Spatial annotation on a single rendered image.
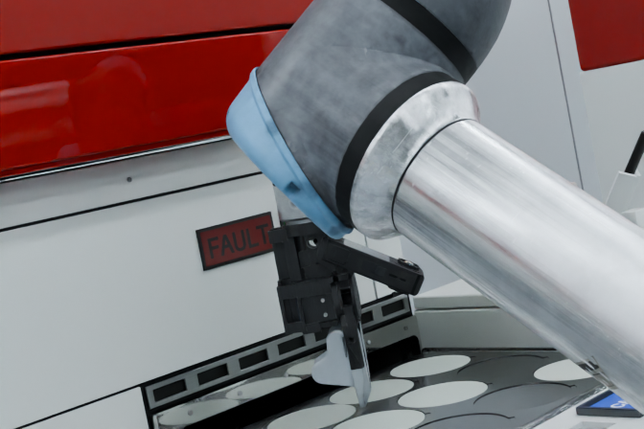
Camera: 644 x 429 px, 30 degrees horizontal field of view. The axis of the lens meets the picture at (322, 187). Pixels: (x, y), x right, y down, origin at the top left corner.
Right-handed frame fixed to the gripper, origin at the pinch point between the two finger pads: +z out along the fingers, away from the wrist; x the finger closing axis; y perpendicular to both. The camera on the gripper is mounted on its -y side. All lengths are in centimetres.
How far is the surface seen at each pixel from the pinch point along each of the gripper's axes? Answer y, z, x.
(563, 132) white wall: -66, -9, -327
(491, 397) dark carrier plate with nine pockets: -13.1, 1.7, 4.0
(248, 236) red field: 11.2, -18.5, -11.3
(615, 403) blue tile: -21.5, -4.9, 38.1
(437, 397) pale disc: -7.4, 1.6, 0.3
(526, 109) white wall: -52, -21, -312
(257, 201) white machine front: 9.7, -22.3, -13.5
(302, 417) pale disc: 7.7, 1.6, -1.3
